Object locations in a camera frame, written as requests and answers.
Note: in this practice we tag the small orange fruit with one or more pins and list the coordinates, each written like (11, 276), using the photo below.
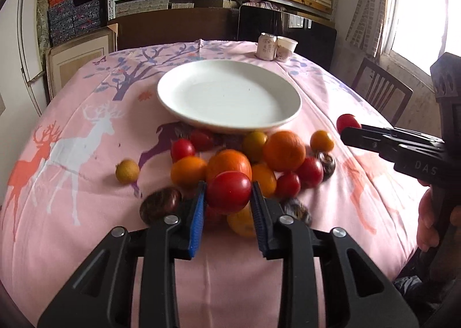
(188, 172)

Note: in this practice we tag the dark red plum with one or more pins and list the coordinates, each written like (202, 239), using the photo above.
(310, 173)

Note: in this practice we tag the small yellow longan fruit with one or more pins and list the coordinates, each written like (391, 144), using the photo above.
(127, 171)

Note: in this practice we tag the white paper cup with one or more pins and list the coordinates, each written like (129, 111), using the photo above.
(285, 48)

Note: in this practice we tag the wooden chair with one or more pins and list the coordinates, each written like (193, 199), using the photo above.
(381, 89)

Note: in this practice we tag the small mandarin orange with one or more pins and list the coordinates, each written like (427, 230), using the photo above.
(228, 160)

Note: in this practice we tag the framed picture leaning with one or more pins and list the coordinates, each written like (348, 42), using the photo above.
(63, 61)

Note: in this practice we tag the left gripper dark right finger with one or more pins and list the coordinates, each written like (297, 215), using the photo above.
(269, 216)

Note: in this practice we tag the large orange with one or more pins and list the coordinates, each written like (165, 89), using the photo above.
(284, 151)

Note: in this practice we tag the white oval plate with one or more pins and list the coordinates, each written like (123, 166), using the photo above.
(228, 96)

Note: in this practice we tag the pink drink can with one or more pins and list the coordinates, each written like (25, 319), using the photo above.
(266, 47)

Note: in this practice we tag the dark water chestnut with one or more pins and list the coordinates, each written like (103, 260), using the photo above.
(328, 163)
(159, 204)

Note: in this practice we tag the yellow-orange round fruit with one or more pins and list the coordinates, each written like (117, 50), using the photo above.
(322, 141)

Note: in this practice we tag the red cherry tomato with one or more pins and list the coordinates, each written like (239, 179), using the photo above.
(229, 192)

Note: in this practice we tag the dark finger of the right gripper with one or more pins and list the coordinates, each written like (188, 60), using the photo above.
(363, 138)

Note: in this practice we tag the pink deer tablecloth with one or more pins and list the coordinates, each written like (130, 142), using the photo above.
(156, 122)

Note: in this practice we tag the right hand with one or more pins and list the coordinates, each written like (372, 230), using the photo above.
(427, 236)

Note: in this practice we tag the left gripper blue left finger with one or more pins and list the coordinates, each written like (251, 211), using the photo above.
(180, 234)

